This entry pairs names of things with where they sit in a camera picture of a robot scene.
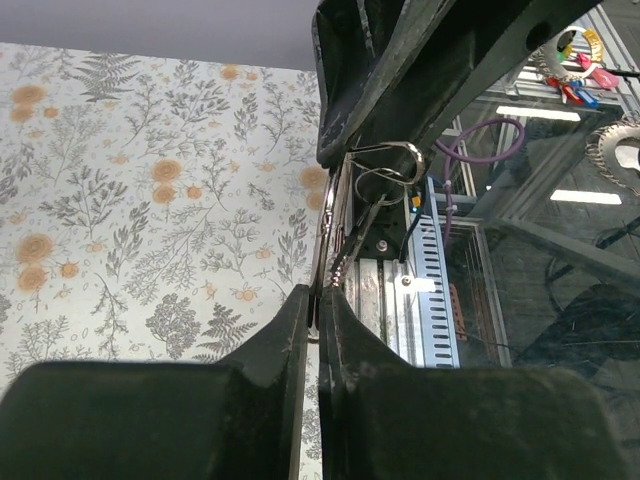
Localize large silver keyring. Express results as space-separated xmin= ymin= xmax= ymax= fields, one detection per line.
xmin=309 ymin=141 xmax=432 ymax=334

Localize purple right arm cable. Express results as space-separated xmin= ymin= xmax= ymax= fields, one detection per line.
xmin=434 ymin=118 xmax=527 ymax=249

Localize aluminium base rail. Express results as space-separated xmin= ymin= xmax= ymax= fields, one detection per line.
xmin=344 ymin=174 xmax=511 ymax=370

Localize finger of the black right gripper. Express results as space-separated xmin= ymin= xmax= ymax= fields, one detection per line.
xmin=312 ymin=1 xmax=450 ymax=168
xmin=347 ymin=1 xmax=596 ymax=152

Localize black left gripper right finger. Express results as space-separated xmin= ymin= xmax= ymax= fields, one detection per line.
xmin=318 ymin=287 xmax=631 ymax=479

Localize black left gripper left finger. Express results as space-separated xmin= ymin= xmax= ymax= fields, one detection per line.
xmin=1 ymin=285 xmax=310 ymax=479

